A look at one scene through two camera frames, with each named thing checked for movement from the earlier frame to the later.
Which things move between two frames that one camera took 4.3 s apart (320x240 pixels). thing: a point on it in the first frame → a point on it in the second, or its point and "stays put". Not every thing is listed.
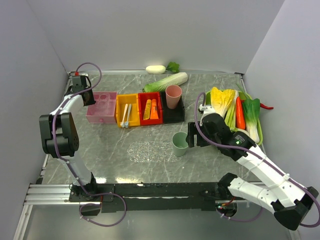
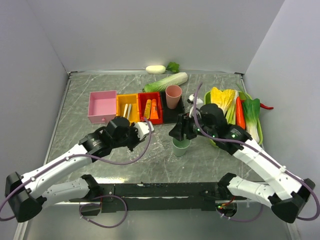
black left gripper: [92, 100] → [137, 140]
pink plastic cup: [173, 93] stays put
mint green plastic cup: [180, 143] stays put
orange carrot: [240, 122] stays put
